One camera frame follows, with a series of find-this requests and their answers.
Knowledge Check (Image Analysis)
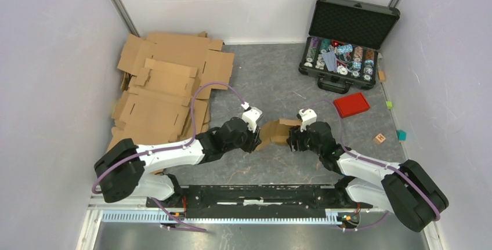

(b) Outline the brown cardboard box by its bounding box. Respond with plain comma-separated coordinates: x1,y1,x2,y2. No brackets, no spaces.
255,119,301,151

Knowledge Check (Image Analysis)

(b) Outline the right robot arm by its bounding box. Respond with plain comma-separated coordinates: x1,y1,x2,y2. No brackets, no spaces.
287,122,450,232

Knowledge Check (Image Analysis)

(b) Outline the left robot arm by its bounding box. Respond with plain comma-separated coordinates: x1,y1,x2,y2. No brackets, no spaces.
93,117,261,208

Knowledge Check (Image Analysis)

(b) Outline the red flat box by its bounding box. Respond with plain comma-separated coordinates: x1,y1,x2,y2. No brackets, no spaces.
333,92,371,118

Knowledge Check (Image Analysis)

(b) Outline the wooden letter cube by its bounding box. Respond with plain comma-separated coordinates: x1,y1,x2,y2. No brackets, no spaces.
373,133,386,145

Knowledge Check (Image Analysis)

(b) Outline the teal cube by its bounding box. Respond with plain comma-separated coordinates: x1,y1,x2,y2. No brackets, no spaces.
396,129,407,142

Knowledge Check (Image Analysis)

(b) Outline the black poker chip case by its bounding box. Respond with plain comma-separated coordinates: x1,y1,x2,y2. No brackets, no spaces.
298,0,400,94

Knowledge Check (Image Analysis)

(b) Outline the stack of flat cardboard boxes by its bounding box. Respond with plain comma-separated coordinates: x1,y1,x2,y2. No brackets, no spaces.
110,32,234,146

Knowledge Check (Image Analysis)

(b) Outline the small orange wooden block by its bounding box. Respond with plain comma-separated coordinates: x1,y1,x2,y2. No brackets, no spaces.
378,71,386,82

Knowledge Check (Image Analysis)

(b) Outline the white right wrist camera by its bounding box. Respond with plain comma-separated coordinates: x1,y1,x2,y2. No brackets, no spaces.
298,108,317,132

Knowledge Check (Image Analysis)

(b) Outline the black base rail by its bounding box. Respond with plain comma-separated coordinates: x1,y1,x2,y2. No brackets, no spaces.
162,184,359,219

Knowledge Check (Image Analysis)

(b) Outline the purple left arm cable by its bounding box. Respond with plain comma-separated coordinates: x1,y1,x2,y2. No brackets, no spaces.
91,82,252,234

